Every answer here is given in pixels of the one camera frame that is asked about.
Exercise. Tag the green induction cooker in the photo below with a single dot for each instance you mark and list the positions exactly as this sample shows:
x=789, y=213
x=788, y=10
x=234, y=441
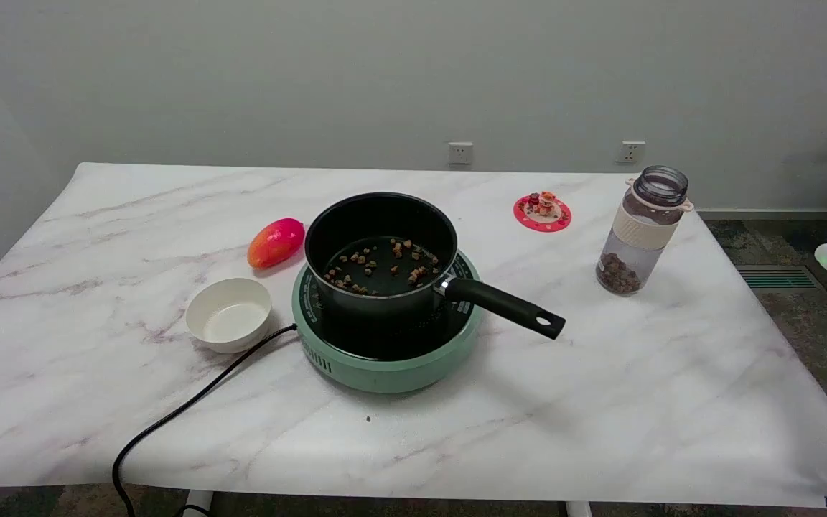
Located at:
x=392, y=366

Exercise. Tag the brown food pieces in saucepan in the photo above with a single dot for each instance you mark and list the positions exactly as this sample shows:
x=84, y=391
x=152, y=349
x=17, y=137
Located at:
x=385, y=267

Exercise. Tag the white bowl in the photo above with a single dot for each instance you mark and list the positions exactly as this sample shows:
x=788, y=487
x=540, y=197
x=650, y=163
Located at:
x=228, y=316

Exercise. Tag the clear bottle with beige band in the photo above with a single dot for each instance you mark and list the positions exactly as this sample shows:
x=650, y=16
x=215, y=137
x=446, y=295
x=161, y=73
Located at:
x=642, y=230

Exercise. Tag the white wall outlet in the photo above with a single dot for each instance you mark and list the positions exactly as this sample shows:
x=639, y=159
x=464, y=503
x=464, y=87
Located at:
x=629, y=151
x=460, y=153

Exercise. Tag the red orange mango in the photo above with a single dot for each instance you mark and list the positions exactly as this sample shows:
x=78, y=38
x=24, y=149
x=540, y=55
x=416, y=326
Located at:
x=275, y=243

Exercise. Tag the red coaster with figurines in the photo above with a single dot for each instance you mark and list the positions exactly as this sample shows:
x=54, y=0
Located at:
x=542, y=210

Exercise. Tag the floor vent grille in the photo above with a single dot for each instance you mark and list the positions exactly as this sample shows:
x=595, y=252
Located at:
x=776, y=278

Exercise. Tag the white table leg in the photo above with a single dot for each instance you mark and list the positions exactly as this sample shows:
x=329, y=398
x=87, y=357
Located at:
x=578, y=509
x=198, y=501

